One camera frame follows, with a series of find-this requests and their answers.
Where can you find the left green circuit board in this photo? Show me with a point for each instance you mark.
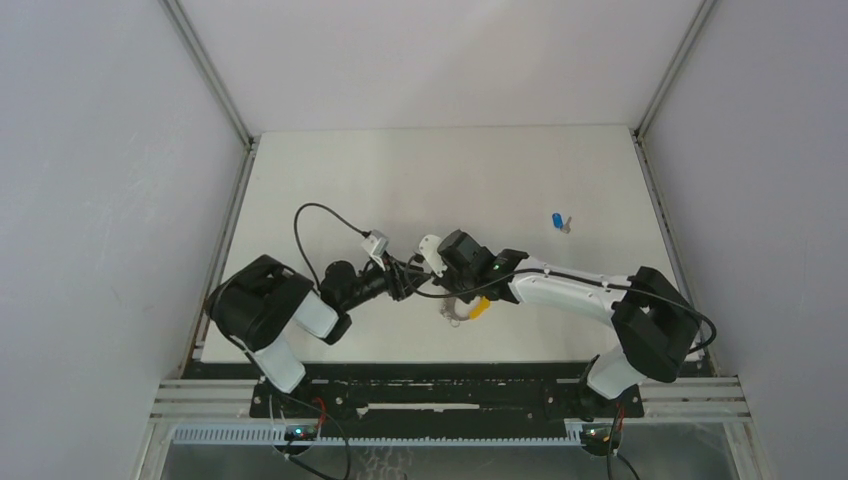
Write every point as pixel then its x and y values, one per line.
pixel 300 433

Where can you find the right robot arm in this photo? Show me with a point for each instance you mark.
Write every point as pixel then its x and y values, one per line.
pixel 654 325

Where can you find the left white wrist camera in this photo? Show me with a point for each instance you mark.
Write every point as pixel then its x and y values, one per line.
pixel 375 245

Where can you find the blue tagged key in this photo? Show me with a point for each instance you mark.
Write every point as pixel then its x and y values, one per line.
pixel 562 223

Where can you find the green circuit board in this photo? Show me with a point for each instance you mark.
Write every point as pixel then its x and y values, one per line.
pixel 600 440
pixel 300 433

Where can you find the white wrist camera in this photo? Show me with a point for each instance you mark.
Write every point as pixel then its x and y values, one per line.
pixel 428 249
pixel 375 245

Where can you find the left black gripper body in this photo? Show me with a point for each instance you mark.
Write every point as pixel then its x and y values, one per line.
pixel 392 281

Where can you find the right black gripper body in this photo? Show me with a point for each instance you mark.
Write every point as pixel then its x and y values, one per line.
pixel 462 284

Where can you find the right green circuit board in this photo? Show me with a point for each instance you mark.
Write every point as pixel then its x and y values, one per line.
pixel 600 440

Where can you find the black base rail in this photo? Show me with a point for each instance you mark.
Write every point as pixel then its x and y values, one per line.
pixel 444 401

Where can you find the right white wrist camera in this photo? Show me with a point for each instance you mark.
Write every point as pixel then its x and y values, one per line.
pixel 428 249

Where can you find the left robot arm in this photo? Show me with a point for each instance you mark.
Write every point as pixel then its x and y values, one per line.
pixel 254 306

